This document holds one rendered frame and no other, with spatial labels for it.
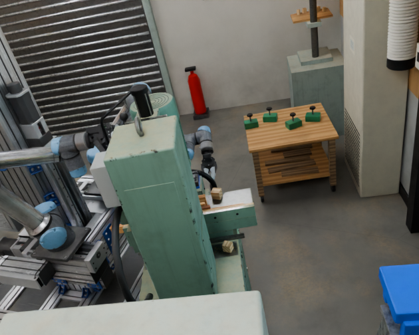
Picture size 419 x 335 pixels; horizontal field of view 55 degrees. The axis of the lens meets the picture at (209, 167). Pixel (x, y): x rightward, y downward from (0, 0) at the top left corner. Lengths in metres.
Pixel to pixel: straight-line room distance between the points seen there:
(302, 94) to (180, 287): 2.59
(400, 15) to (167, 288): 1.85
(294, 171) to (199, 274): 1.89
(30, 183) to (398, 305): 1.74
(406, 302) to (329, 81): 2.82
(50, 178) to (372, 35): 2.00
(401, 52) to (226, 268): 1.57
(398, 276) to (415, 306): 0.10
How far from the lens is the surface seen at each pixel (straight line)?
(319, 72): 3.74
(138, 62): 4.75
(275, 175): 3.27
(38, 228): 1.92
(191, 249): 1.42
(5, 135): 2.11
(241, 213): 1.79
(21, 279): 2.28
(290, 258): 2.84
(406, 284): 1.22
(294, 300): 2.62
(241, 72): 4.71
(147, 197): 1.28
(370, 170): 3.15
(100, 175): 1.30
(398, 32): 2.53
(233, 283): 1.69
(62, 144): 1.77
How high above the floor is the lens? 2.09
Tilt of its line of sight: 33 degrees down
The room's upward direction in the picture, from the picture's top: 13 degrees counter-clockwise
